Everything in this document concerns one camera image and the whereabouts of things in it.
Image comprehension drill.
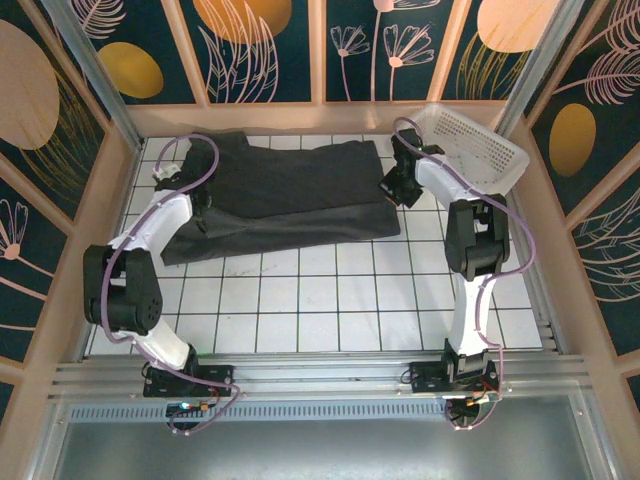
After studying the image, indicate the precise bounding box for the dark grey t-shirt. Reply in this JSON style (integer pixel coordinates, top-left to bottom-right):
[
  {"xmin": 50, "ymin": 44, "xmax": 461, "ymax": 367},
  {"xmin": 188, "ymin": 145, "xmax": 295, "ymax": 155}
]
[{"xmin": 159, "ymin": 128, "xmax": 401, "ymax": 269}]

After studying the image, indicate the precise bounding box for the white perforated plastic basket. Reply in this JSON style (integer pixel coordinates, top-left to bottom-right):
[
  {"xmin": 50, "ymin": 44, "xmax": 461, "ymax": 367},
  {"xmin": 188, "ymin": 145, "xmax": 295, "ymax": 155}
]
[{"xmin": 403, "ymin": 103, "xmax": 531, "ymax": 201}]

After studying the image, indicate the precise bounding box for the small circuit board with led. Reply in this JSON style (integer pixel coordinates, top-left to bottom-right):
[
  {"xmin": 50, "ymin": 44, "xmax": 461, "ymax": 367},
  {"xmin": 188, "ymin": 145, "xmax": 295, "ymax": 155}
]
[{"xmin": 167, "ymin": 399, "xmax": 212, "ymax": 416}]

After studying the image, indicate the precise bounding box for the grey sheet metal tray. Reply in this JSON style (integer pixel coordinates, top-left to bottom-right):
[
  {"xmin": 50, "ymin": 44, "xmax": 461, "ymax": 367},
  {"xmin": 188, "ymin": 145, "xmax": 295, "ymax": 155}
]
[{"xmin": 24, "ymin": 399, "xmax": 621, "ymax": 480}]

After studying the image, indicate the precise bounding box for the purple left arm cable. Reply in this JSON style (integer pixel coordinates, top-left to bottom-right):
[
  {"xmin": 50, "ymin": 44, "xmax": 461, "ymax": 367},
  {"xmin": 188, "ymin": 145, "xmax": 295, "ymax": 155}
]
[{"xmin": 88, "ymin": 132, "xmax": 246, "ymax": 436}]

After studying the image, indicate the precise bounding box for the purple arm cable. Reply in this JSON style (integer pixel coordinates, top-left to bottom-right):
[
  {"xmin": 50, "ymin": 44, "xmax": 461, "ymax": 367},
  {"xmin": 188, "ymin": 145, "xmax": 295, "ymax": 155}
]
[
  {"xmin": 392, "ymin": 117, "xmax": 539, "ymax": 432},
  {"xmin": 88, "ymin": 132, "xmax": 246, "ymax": 436}
]

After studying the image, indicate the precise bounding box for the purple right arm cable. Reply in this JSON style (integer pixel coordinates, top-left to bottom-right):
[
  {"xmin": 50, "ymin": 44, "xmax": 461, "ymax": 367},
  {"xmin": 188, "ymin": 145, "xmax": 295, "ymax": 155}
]
[{"xmin": 392, "ymin": 117, "xmax": 539, "ymax": 432}]

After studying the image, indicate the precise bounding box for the aluminium frame post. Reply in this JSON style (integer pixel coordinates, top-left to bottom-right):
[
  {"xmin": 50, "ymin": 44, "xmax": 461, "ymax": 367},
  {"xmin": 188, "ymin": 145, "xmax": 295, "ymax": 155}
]
[
  {"xmin": 42, "ymin": 0, "xmax": 147, "ymax": 154},
  {"xmin": 494, "ymin": 0, "xmax": 584, "ymax": 136}
]

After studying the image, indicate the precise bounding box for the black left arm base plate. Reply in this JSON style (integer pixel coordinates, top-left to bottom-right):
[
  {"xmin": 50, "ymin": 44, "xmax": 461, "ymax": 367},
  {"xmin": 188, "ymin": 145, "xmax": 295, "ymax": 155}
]
[{"xmin": 143, "ymin": 363, "xmax": 236, "ymax": 399}]

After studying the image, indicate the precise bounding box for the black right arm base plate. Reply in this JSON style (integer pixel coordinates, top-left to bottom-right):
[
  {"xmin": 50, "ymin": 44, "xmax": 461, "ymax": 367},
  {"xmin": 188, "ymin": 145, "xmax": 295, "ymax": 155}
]
[{"xmin": 408, "ymin": 360, "xmax": 501, "ymax": 397}]

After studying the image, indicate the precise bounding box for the aluminium mounting rail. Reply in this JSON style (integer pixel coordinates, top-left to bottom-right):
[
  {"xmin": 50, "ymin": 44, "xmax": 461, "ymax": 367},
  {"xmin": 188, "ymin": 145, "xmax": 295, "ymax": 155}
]
[{"xmin": 49, "ymin": 352, "xmax": 591, "ymax": 401}]

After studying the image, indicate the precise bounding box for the small circuit board with wires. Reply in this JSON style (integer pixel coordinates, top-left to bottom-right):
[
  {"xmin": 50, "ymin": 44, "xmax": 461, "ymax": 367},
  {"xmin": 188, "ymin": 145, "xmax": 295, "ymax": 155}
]
[{"xmin": 444, "ymin": 389, "xmax": 502, "ymax": 407}]

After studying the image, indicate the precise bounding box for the slotted grey cable duct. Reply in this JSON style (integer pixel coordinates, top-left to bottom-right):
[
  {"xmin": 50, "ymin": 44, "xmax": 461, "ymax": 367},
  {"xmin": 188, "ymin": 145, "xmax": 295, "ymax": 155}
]
[{"xmin": 67, "ymin": 402, "xmax": 451, "ymax": 422}]

